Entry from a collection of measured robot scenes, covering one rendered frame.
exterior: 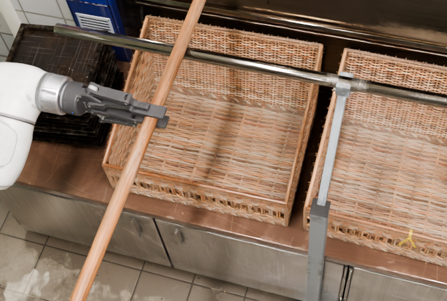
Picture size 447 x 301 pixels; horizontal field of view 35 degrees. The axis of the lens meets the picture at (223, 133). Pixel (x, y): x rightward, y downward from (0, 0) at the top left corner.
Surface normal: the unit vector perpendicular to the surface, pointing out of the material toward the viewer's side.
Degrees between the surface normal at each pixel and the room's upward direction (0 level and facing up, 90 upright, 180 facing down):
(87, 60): 0
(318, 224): 90
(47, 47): 0
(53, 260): 0
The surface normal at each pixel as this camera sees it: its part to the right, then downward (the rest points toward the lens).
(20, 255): -0.08, -0.52
